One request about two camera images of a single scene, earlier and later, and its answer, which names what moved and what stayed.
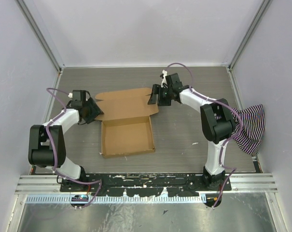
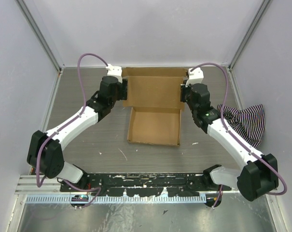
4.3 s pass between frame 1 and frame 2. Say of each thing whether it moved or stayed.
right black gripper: moved
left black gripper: moved
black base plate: stayed
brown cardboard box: moved
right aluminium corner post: stayed
